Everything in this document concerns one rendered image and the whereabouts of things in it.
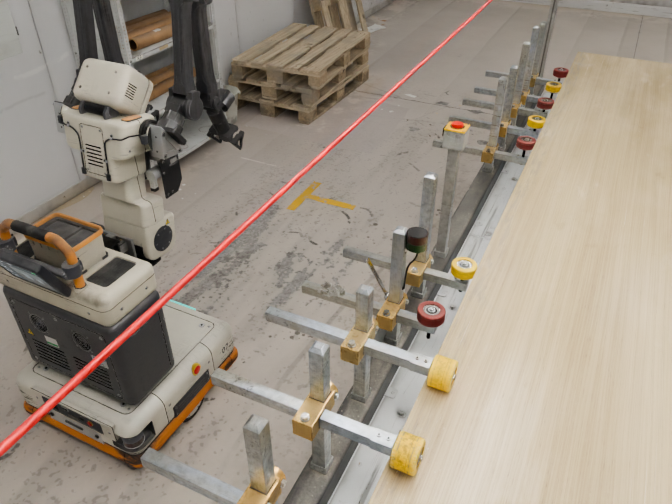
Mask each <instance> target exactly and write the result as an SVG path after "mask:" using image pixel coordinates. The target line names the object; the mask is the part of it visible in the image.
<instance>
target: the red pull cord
mask: <svg viewBox="0 0 672 504"><path fill-rule="evenodd" d="M491 1H493V0H488V1H487V2H486V3H485V4H484V5H483V6H482V7H481V8H479V9H478V10H477V11H476V12H475V13H474V14H473V15H472V16H471V17H469V18H468V19H467V20H466V21H465V22H464V23H463V24H462V25H461V26H460V27H458V28H457V29H456V30H455V31H454V32H453V33H452V34H451V35H450V36H449V37H447V38H446V39H445V40H444V41H443V42H442V43H441V44H440V45H439V46H438V47H436V48H435V49H434V50H433V51H432V52H431V53H430V54H429V55H428V56H427V57H425V58H424V59H423V60H422V61H421V62H420V63H419V64H418V65H417V66H415V67H414V68H413V69H412V70H411V71H410V72H409V73H408V74H407V75H406V76H404V77H403V78H402V79H401V80H400V81H399V82H398V83H397V84H396V85H395V86H393V87H392V88H391V89H390V90H389V91H388V92H387V93H386V94H385V95H384V96H382V97H381V98H380V99H379V100H378V101H377V102H376V103H375V104H374V105H373V106H371V107H370V108H369V109H368V110H367V111H366V112H365V113H364V114H363V115H361V116H360V117H359V118H358V119H357V120H356V121H355V122H354V123H353V124H352V125H350V126H349V127H348V128H347V129H346V130H345V131H344V132H343V133H342V134H341V135H339V136H338V137H337V138H336V139H335V140H334V141H333V142H332V143H331V144H330V145H328V146H327V147H326V148H325V149H324V150H323V151H322V152H321V153H320V154H319V155H317V156H316V157H315V158H314V159H313V160H312V161H311V162H310V163H309V164H307V165H306V166H305V167H304V168H303V169H302V170H301V171H300V172H299V173H298V174H296V175H295V176H294V177H293V178H292V179H291V180H290V181H289V182H288V183H287V184H285V185H284V186H283V187H282V188H281V189H280V190H279V191H278V192H277V193H276V194H274V195H273V196H272V197H271V198H270V199H269V200H268V201H267V202H266V203H265V204H263V205H262V206H261V207H260V208H259V209H258V210H257V211H256V212H255V213H254V214H252V215H251V216H250V217H249V218H248V219H247V220H246V221H245V222H244V223H242V224H241V225H240V226H239V227H238V228H237V229H236V230H235V231H234V232H233V233H231V234H230V235H229V236H228V237H227V238H226V239H225V240H224V241H223V242H222V243H220V244H219V245H218V246H217V247H216V248H215V249H214V250H213V251H212V252H211V253H209V254H208V255H207V256H206V257H205V258H204V259H203V260H202V261H201V262H200V263H198V264H197V265H196V266H195V267H194V268H193V269H192V270H191V271H190V272H188V273H187V274H186V275H185V276H184V277H183V278H182V279H181V280H180V281H179V282H177V283H176V284H175V285H174V286H173V287H172V288H171V289H170V290H169V291H168V292H166V293H165V294H164V295H163V296H162V297H161V298H160V299H159V300H158V301H157V302H155V303H154V304H153V305H152V306H151V307H150V308H149V309H148V310H147V311H146V312H144V313H143V314H142V315H141V316H140V317H139V318H138V319H137V320H136V321H134V322H133V323H132V324H131V325H130V326H129V327H128V328H127V329H126V330H125V331H123V332H122V333H121V334H120V335H119V336H118V337H117V338H116V339H115V340H114V341H112V342H111V343H110V344H109V345H108V346H107V347H106V348H105V349H104V350H103V351H101V352H100V353H99V354H98V355H97V356H96V357H95V358H94V359H93V360H92V361H90V362H89V363H88V364H87V365H86V366H85V367H84V368H83V369H82V370H80V371H79V372H78V373H77V374H76V375H75V376H74V377H73V378H72V379H71V380H69V381H68V382H67V383H66V384H65V385H64V386H63V387H62V388H61V389H60V390H58V391H57V392H56V393H55V394H54V395H53V396H52V397H51V398H50V399H49V400H47V401H46V402H45V403H44V404H43V405H42V406H41V407H40V408H39V409H38V410H36V411H35V412H34V413H33V414H32V415H31V416H30V417H29V418H28V419H26V420H25V421H24V422H23V423H22V424H21V425H20V426H19V427H18V428H17V429H15V430H14V431H13V432H12V433H11V434H10V435H9V436H8V437H7V438H6V439H4V440H3V441H2V442H1V443H0V457H1V456H2V455H3V454H4V453H5V452H7V451H8V450H9V449H10V448H11V447H12V446H13V445H14V444H15V443H16V442H17V441H18V440H19V439H21V438H22V437H23V436H24V435H25V434H26V433H27V432H28V431H29V430H30V429H31V428H32V427H33V426H35V425H36V424H37V423H38V422H39V421H40V420H41V419H42V418H43V417H44V416H45V415H46V414H47V413H49V412H50V411H51V410H52V409H53V408H54V407H55V406H56V405H57V404H58V403H59V402H60V401H61V400H63V399H64V398H65V397H66V396H67V395H68V394H69V393H70V392H71V391H72V390H73V389H74V388H76V387H77V386H78V385H79V384H80V383H81V382H82V381H83V380H84V379H85V378H86V377H87V376H88V375H90V374H91V373H92V372H93V371H94V370H95V369H96V368H97V367H98V366H99V365H100V364H101V363H102V362H104V361H105V360H106V359H107V358H108V357H109V356H110V355H111V354H112V353H113V352H114V351H115V350H116V349H118V348H119V347H120V346H121V345H122V344H123V343H124V342H125V341H126V340H127V339H128V338H129V337H130V336H132V335H133V334H134V333H135V332H136V331H137V330H138V329H139V328H140V327H141V326H142V325H143V324H144V323H146V322H147V321H148V320H149V319H150V318H151V317H152V316H153V315H154V314H155V313H156V312H157V311H158V310H160V309H161V308H162V307H163V306H164V305H165V304H166V303H167V302H168V301H169V300H170V299H171V298H172V297H174V296H175V295H176V294H177V293H178V292H179V291H180V290H181V289H182V288H183V287H184V286H185V285H187V284H188V283H189V282H190V281H191V280H192V279H193V278H194V277H195V276H196V275H197V274H198V273H199V272H201V271H202V270H203V269H204V268H205V267H206V266H207V265H208V264H209V263H210V262H211V261H212V260H213V259H215V258H216V257H217V256H218V255H219V254H220V253H221V252H222V251H223V250H224V249H225V248H226V247H227V246H229V245H230V244H231V243H232V242H233V241H234V240H235V239H236V238H237V237H238V236H239V235H240V234H241V233H243V232H244V231H245V230H246V229H247V228H248V227H249V226H250V225H251V224H252V223H253V222H254V221H255V220H257V219H258V218H259V217H260V216H261V215H262V214H263V213H264V212H265V211H266V210H267V209H268V208H269V207H271V206H272V205H273V204H274V203H275V202H276V201H277V200H278V199H279V198H280V197H281V196H282V195H283V194H285V193H286V192H287V191H288V190H289V189H290V188H291V187H292V186H293V185H294V184H295V183H296V182H298V181H299V180H300V179H301V178H302V177H303V176H304V175H305V174H306V173H307V172H308V171H309V170H310V169H312V168H313V167H314V166H315V165H316V164H317V163H318V162H319V161H320V160H321V159H322V158H323V157H324V156H326V155H327V154H328V153H329V152H330V151H331V150H332V149H333V148H334V147H335V146H336V145H337V144H338V143H340V142H341V141H342V140H343V139H344V138H345V137H346V136H347V135H348V134H349V133H350V132H351V131H352V130H354V129H355V128H356V127H357V126H358V125H359V124H360V123H361V122H362V121H363V120H364V119H365V118H366V117H368V116H369V115H370V114H371V113H372V112H373V111H374V110H375V109H376V108H377V107H378V106H379V105H380V104H382V103H383V102H384V101H385V100H386V99H387V98H388V97H389V96H390V95H391V94H392V93H393V92H394V91H396V90H397V89H398V88H399V87H400V86H401V85H402V84H403V83H404V82H405V81H406V80H407V79H409V78H410V77H411V76H412V75H413V74H414V73H415V72H416V71H417V70H418V69H419V68H420V67H421V66H423V65H424V64H425V63H426V62H427V61H428V60H429V59H430V58H431V57H432V56H433V55H434V54H435V53H437V52H438V51H439V50H440V49H441V48H442V47H443V46H444V45H445V44H446V43H447V42H448V41H449V40H451V39H452V38H453V37H454V36H455V35H456V34H457V33H458V32H459V31H460V30H461V29H462V28H463V27H465V26H466V25H467V24H468V23H469V22H470V21H471V20H472V19H473V18H474V17H475V16H476V15H477V14H479V13H480V12H481V11H482V10H483V9H484V8H485V7H486V6H487V5H488V4H489V3H490V2H491Z"/></svg>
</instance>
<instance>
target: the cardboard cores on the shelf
mask: <svg viewBox="0 0 672 504"><path fill-rule="evenodd" d="M125 25H126V30H127V35H128V40H129V45H130V49H131V50H132V51H137V50H140V49H142V48H145V47H147V46H150V45H152V44H155V43H158V42H160V41H163V40H165V39H168V38H170V37H172V20H171V11H169V12H168V11H167V10H166V9H162V10H159V11H156V12H153V13H150V14H147V15H144V16H141V17H139V18H136V19H133V20H130V21H127V22H125ZM145 77H146V78H147V79H149V80H150V81H151V82H152V83H153V90H152V93H151V96H150V99H149V102H150V101H152V100H153V99H155V98H157V97H159V96H161V95H163V94H164V93H166V92H168V91H169V88H170V87H172V86H173V85H174V63H172V64H170V65H168V66H166V67H163V68H161V69H159V70H156V71H154V72H152V73H150V74H147V75H145Z"/></svg>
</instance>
